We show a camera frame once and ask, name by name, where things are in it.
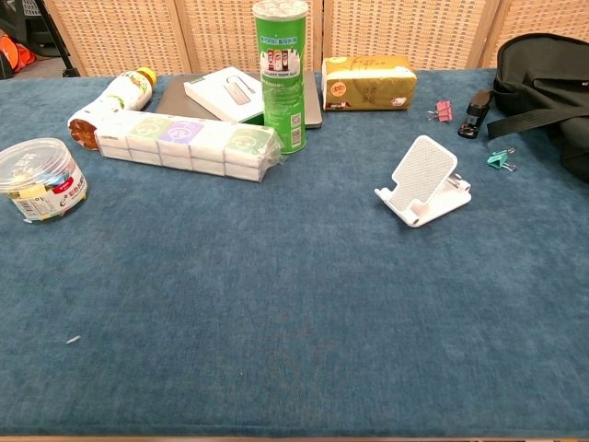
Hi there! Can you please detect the white phone stand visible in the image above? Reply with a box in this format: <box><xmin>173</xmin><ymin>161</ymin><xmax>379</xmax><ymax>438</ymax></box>
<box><xmin>374</xmin><ymin>134</ymin><xmax>473</xmax><ymax>230</ymax></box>

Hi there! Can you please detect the black tripod stand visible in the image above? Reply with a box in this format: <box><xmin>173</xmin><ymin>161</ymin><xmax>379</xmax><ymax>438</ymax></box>
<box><xmin>34</xmin><ymin>0</ymin><xmax>82</xmax><ymax>78</ymax></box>

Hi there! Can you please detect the blue table mat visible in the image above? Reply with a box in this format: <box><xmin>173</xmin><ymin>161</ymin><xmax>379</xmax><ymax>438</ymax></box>
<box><xmin>0</xmin><ymin>68</ymin><xmax>589</xmax><ymax>438</ymax></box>

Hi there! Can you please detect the green chips can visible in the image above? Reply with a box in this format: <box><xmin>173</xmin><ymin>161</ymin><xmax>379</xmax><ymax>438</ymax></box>
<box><xmin>251</xmin><ymin>0</ymin><xmax>308</xmax><ymax>155</ymax></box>

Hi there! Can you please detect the pocket tissue multipack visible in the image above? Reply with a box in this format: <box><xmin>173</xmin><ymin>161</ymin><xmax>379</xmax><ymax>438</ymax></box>
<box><xmin>94</xmin><ymin>109</ymin><xmax>286</xmax><ymax>183</ymax></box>

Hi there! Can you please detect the white product box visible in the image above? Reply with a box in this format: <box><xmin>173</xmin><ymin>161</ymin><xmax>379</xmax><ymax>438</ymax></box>
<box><xmin>183</xmin><ymin>66</ymin><xmax>266</xmax><ymax>123</ymax></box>

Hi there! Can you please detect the yellow tissue pack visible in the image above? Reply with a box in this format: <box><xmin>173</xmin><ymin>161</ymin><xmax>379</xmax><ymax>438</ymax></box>
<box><xmin>320</xmin><ymin>54</ymin><xmax>419</xmax><ymax>112</ymax></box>

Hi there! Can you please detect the grey laptop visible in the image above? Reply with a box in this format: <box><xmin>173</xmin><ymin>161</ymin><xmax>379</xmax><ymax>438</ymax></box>
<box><xmin>154</xmin><ymin>71</ymin><xmax>324</xmax><ymax>131</ymax></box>

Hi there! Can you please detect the pink binder clip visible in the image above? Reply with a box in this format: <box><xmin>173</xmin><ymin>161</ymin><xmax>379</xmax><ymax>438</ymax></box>
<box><xmin>426</xmin><ymin>100</ymin><xmax>453</xmax><ymax>123</ymax></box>

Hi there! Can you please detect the black stapler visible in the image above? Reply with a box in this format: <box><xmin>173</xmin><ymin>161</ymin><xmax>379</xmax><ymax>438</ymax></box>
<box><xmin>456</xmin><ymin>88</ymin><xmax>494</xmax><ymax>140</ymax></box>

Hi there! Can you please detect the teal binder clip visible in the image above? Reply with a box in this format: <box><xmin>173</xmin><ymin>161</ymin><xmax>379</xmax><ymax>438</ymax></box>
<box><xmin>486</xmin><ymin>146</ymin><xmax>517</xmax><ymax>173</ymax></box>

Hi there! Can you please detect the tea bottle yellow cap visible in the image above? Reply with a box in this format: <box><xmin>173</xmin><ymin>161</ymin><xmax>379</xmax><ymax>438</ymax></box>
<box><xmin>66</xmin><ymin>66</ymin><xmax>157</xmax><ymax>152</ymax></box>

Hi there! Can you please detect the wicker folding screen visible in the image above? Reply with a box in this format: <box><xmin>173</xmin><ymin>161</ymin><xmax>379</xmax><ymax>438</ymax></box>
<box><xmin>41</xmin><ymin>0</ymin><xmax>589</xmax><ymax>78</ymax></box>

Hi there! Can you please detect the clear tub of clips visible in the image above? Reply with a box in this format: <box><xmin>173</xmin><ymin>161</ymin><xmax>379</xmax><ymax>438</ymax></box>
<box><xmin>0</xmin><ymin>137</ymin><xmax>89</xmax><ymax>226</ymax></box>

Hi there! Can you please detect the black backpack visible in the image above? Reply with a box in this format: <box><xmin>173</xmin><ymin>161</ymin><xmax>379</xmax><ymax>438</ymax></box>
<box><xmin>486</xmin><ymin>32</ymin><xmax>589</xmax><ymax>183</ymax></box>

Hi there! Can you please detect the orange object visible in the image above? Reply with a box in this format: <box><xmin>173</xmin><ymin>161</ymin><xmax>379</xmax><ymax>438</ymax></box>
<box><xmin>0</xmin><ymin>34</ymin><xmax>37</xmax><ymax>75</ymax></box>

